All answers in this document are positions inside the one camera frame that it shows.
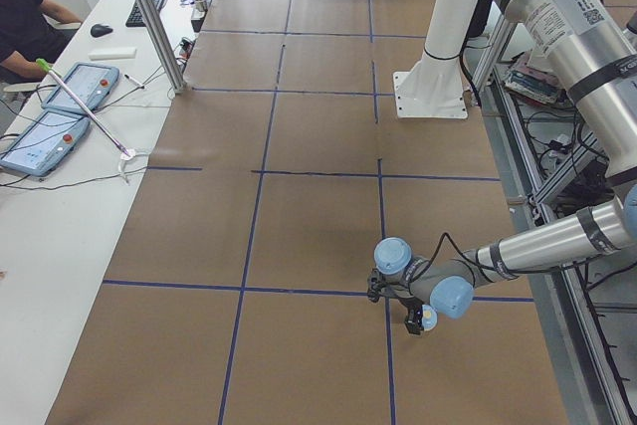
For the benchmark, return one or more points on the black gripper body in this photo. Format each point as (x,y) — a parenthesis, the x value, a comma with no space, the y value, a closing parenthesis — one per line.
(412,317)

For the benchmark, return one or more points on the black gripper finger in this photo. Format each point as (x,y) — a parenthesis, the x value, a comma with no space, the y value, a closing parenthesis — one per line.
(413,322)

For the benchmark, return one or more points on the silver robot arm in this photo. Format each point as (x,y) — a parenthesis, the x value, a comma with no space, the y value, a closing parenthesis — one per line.
(596,64)

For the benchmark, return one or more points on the stack of magazines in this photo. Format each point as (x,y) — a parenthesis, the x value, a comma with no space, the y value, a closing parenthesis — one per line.
(532,84)

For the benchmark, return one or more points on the black marker pen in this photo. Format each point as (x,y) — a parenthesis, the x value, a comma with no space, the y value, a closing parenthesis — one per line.
(135,82)

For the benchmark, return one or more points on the silver metal cup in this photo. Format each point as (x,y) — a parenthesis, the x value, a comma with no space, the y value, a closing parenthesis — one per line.
(200,8)

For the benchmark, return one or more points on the upper blue teach pendant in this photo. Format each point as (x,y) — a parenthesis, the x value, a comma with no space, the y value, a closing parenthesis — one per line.
(91,82)

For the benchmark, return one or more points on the blue teach pendant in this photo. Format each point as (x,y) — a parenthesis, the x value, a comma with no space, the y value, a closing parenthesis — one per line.
(91,82)
(43,145)

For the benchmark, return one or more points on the lower blue teach pendant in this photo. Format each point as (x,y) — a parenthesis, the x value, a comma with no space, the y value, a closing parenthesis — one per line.
(43,145)

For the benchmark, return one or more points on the white foam block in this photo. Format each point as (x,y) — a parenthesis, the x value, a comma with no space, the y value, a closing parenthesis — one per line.
(112,53)

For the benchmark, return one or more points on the black computer mouse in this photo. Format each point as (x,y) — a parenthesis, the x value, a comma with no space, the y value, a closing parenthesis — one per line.
(100,30)

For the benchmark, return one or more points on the long metal rod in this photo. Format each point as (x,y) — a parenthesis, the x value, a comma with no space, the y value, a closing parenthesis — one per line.
(126,154)

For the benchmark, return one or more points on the seated person in black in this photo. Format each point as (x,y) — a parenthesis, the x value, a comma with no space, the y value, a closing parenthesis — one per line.
(26,36)

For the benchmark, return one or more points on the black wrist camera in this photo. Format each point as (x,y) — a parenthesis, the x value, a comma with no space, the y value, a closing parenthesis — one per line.
(375,286)

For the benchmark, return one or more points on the white camera mast with base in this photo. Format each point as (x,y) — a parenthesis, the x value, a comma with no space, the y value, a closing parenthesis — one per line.
(433,88)

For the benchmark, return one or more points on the aluminium frame post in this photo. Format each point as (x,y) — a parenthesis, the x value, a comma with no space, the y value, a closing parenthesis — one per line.
(161,44)

